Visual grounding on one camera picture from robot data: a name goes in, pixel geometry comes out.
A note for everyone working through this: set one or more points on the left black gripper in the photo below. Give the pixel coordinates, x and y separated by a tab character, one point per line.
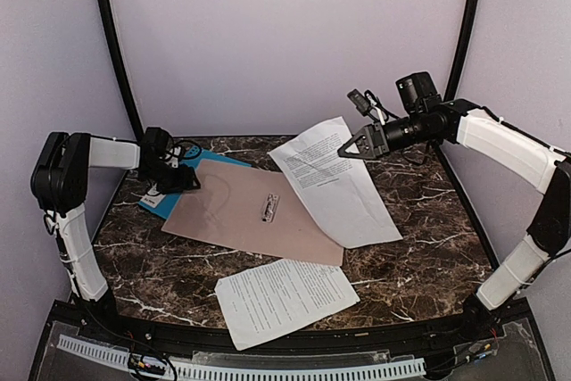
179	178

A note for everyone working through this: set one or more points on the black front rail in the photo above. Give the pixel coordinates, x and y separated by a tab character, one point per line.
75	347

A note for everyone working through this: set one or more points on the tan folder metal clip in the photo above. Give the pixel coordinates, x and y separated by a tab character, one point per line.
269	208

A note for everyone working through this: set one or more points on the left black frame post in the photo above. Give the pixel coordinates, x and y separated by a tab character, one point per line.
118	65

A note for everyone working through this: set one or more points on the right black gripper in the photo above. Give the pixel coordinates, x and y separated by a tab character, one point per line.
378	140

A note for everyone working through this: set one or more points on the teal folder with black inside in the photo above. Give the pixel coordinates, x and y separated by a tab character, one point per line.
162	205

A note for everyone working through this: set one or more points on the printed paper sheet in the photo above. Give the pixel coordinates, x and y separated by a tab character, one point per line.
338	193
265	303

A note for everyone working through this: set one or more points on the tan brown folder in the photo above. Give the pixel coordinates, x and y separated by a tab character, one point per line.
226	211

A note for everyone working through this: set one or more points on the right black frame post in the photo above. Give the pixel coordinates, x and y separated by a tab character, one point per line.
461	51

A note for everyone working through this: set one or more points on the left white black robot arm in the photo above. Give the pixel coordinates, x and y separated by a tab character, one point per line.
59	182

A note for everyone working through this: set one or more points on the black frame post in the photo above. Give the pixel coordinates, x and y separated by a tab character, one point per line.
118	65
461	51

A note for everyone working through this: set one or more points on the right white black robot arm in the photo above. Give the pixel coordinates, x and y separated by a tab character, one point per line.
540	171

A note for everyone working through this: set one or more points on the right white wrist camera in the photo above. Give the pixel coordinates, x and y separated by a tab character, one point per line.
366	106

